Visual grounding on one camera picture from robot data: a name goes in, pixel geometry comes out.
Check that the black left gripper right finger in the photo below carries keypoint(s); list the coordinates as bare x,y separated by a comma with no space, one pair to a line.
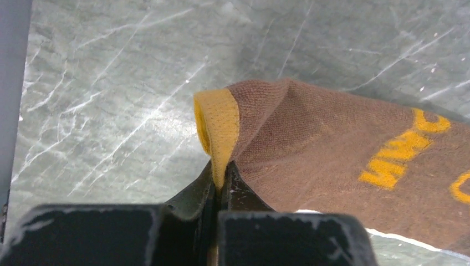
250,232

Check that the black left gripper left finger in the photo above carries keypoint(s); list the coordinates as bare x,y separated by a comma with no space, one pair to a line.
176,232

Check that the yellow brown bear towel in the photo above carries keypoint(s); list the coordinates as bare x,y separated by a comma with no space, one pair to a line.
398,169

